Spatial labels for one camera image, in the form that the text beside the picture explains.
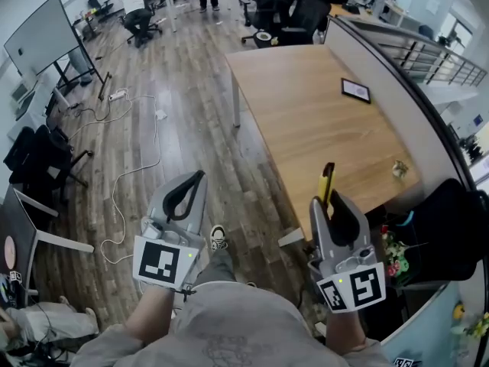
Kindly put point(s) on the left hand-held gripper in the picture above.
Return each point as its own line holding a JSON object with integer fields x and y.
{"x": 160, "y": 260}

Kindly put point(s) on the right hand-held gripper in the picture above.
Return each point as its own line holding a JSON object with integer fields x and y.
{"x": 357, "y": 285}

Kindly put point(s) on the yellow utility knife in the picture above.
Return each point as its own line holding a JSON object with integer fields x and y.
{"x": 326, "y": 184}

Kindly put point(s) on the person's right forearm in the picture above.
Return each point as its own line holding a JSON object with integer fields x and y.
{"x": 344, "y": 331}

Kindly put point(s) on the person's left forearm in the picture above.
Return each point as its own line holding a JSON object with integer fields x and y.
{"x": 149, "y": 314}

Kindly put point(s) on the white table leg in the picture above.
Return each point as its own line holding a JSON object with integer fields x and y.
{"x": 292, "y": 237}
{"x": 236, "y": 101}

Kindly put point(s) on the person's left shoe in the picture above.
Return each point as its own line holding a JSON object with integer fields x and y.
{"x": 218, "y": 238}

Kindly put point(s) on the red and white flower bunch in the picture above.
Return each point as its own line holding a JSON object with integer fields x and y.
{"x": 395, "y": 256}

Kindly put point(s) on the person's grey trousers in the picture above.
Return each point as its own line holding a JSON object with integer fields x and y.
{"x": 217, "y": 268}

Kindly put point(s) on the small flower pot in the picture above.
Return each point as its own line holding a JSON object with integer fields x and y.
{"x": 400, "y": 168}

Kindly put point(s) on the white power adapter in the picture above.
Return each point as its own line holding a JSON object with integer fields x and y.
{"x": 160, "y": 114}

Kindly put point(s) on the black bag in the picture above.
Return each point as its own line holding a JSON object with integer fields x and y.
{"x": 447, "y": 231}

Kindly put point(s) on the white power strip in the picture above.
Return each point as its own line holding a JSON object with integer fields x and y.
{"x": 117, "y": 95}

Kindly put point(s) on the person's grey shirt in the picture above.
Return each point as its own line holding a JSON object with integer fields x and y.
{"x": 237, "y": 331}

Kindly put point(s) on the black office chair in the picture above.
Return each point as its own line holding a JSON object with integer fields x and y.
{"x": 273, "y": 2}
{"x": 38, "y": 163}
{"x": 143, "y": 21}
{"x": 309, "y": 13}

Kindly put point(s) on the wooden table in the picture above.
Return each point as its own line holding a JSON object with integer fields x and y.
{"x": 397, "y": 90}

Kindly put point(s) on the black screen stand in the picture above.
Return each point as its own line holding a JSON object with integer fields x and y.
{"x": 95, "y": 71}

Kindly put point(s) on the dark desk with white legs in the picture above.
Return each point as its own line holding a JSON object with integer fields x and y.
{"x": 19, "y": 220}

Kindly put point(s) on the yellow flowers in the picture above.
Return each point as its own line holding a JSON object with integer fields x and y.
{"x": 477, "y": 325}

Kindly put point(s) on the round pink disc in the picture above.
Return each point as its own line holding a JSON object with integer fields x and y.
{"x": 10, "y": 251}

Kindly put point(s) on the white plate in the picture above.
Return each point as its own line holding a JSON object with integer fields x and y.
{"x": 263, "y": 36}

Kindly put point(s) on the metal railing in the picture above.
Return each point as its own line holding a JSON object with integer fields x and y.
{"x": 439, "y": 61}

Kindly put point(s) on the small black chair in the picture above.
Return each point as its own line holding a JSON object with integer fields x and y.
{"x": 99, "y": 8}

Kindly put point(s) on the large white display screen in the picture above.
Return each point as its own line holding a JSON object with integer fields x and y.
{"x": 42, "y": 36}

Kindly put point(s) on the black picture frame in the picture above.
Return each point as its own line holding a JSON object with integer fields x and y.
{"x": 356, "y": 90}

